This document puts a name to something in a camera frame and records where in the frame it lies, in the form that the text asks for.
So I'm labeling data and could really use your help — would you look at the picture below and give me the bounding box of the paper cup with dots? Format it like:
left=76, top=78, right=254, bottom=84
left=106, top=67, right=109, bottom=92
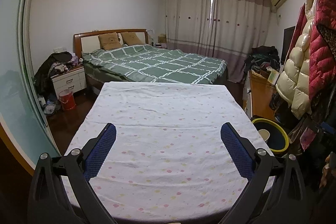
left=258, top=129, right=270, bottom=142

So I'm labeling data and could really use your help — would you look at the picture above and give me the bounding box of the yellow rimmed trash bin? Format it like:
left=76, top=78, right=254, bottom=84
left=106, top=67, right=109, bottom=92
left=252, top=118, right=289, bottom=154

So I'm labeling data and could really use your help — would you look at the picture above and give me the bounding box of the sliding wardrobe door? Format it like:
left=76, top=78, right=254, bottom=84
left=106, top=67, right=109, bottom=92
left=1, top=0, right=59, bottom=174

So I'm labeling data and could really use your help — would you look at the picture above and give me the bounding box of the red bucket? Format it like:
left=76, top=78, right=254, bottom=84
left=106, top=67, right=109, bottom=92
left=59, top=89, right=76, bottom=111

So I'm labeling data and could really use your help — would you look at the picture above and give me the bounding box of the cream puffer jacket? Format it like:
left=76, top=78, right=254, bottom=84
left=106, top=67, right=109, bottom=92
left=276, top=0, right=318, bottom=119

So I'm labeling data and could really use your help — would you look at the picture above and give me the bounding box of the white dotted table cloth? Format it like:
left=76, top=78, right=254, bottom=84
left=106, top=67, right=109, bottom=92
left=69, top=82, right=267, bottom=223

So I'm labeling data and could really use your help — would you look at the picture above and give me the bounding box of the white bedside cabinet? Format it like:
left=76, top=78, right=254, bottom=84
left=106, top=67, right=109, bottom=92
left=51, top=65, right=87, bottom=98

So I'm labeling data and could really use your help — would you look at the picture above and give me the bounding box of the dark clothes pile on cabinet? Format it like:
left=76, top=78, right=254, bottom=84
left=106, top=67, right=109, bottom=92
left=34, top=51, right=81, bottom=100

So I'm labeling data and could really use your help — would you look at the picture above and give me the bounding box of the clothes pile on desk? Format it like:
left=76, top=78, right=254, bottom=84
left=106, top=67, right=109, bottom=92
left=243, top=46, right=280, bottom=78

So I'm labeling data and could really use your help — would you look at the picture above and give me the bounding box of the wooden bed headboard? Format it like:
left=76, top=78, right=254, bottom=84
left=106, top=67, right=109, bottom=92
left=73, top=29, right=149, bottom=57

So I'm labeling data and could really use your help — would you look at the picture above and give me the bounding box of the green checked bed quilt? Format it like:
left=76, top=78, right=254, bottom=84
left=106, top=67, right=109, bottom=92
left=82, top=44, right=227, bottom=84

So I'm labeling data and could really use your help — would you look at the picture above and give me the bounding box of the red puffer jacket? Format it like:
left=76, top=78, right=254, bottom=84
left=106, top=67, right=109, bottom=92
left=287, top=0, right=336, bottom=101

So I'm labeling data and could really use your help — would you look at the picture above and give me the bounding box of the left brown pillow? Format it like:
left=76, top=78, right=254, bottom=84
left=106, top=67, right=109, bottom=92
left=98, top=32, right=122, bottom=51

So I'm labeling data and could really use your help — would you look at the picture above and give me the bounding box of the brown pillow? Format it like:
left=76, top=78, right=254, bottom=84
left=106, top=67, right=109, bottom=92
left=121, top=32, right=144, bottom=46
left=98, top=32, right=122, bottom=51

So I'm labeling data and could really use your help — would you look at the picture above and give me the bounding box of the black monitor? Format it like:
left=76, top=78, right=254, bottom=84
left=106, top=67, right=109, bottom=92
left=280, top=26, right=295, bottom=65

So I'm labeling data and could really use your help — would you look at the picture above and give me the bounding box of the right brown pillow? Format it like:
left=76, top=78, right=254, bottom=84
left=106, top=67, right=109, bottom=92
left=121, top=32, right=144, bottom=46

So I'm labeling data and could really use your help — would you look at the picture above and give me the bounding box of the pink white curtain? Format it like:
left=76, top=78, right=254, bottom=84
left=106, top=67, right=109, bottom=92
left=165, top=0, right=271, bottom=82

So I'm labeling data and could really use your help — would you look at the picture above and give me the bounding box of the tissue box on nightstand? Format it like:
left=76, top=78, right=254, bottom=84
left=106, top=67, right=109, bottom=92
left=158, top=34, right=167, bottom=44

